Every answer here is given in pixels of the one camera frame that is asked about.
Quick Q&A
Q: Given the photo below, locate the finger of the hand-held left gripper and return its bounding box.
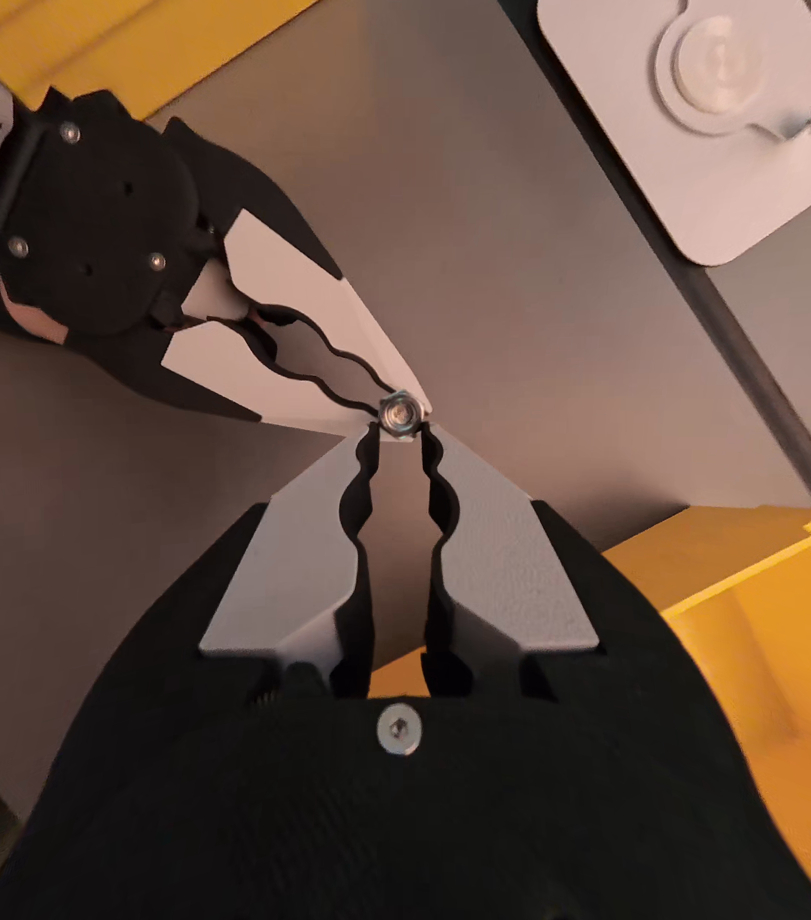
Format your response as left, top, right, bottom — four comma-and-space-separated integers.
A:
185, 210, 434, 419
161, 318, 382, 437

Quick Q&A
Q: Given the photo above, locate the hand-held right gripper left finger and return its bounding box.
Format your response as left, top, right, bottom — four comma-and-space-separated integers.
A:
198, 423, 381, 698

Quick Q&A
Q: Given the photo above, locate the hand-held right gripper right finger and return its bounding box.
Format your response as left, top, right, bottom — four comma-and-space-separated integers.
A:
420, 423, 601, 698

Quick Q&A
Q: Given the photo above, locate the silver hex bolt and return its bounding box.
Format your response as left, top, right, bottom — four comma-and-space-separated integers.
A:
378, 388, 427, 441

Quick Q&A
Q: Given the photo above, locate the yellow plastic bin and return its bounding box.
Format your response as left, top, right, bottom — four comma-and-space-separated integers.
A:
368, 503, 811, 920
0, 0, 322, 122

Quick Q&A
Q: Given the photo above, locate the white cable grommet plate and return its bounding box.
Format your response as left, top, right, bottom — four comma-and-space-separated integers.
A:
536, 0, 811, 268

